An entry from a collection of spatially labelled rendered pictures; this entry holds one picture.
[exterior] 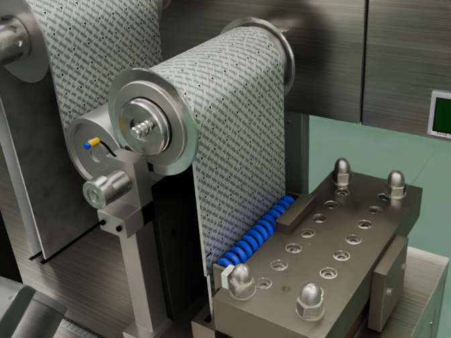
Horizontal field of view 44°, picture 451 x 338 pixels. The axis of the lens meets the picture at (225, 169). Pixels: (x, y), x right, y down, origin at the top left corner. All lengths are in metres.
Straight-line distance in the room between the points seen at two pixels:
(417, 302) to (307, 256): 0.22
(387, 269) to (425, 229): 1.90
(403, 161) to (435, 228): 0.64
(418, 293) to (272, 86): 0.41
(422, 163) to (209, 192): 2.57
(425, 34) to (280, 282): 0.41
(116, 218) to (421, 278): 0.53
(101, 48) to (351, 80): 0.40
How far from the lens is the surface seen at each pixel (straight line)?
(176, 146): 0.71
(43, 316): 0.46
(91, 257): 1.10
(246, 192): 0.85
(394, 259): 0.85
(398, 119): 0.93
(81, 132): 0.85
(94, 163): 0.85
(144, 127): 0.68
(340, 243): 0.86
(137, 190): 0.75
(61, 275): 1.08
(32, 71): 0.88
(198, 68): 0.74
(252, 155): 0.84
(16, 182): 1.06
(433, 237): 2.69
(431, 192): 3.01
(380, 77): 0.91
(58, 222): 1.11
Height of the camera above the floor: 1.54
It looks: 29 degrees down
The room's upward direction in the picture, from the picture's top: 4 degrees counter-clockwise
